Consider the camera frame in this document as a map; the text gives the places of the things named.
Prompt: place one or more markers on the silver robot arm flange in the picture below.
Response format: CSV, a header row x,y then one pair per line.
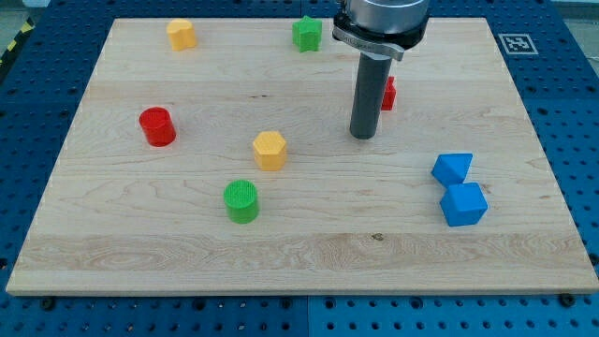
x,y
382,29

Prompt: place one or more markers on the yellow hexagon block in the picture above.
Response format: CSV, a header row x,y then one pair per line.
x,y
270,150

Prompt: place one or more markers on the green cylinder block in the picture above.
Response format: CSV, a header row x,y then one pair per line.
x,y
241,200

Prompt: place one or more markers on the wooden board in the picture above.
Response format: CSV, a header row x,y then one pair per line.
x,y
120,217

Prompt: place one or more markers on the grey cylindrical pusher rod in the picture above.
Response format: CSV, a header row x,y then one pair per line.
x,y
369,93

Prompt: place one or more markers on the red block behind rod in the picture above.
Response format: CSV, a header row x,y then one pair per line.
x,y
389,94

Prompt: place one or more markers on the green star block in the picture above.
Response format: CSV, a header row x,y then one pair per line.
x,y
307,34

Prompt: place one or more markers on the red cylinder block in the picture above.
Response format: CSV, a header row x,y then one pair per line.
x,y
157,126

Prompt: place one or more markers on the blue triangle block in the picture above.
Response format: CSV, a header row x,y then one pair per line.
x,y
450,169

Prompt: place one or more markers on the blue cube block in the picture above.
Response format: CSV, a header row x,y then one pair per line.
x,y
463,204

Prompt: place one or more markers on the yellow heart block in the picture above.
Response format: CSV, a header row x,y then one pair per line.
x,y
181,34

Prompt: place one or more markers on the white fiducial marker tag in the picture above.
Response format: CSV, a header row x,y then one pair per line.
x,y
518,44

